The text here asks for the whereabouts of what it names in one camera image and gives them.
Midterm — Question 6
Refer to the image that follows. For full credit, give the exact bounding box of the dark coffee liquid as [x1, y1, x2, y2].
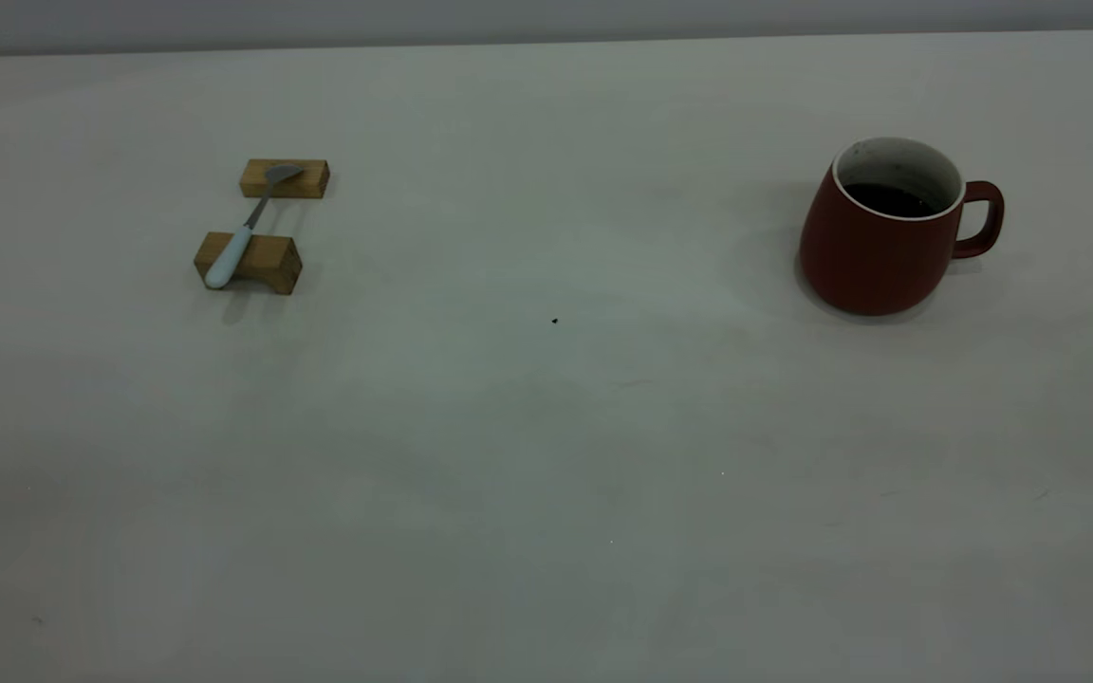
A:
[848, 182, 938, 219]

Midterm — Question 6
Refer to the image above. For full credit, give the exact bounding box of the red ceramic mug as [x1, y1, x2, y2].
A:
[799, 137, 1005, 317]

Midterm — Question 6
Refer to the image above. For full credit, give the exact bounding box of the wooden block with arched notch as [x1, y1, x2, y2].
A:
[194, 231, 303, 295]

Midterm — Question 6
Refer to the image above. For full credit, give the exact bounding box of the flat rectangular wooden block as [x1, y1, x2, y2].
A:
[240, 158, 330, 199]

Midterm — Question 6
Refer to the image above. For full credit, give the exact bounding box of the metal spoon with white handle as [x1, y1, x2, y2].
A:
[204, 164, 306, 289]

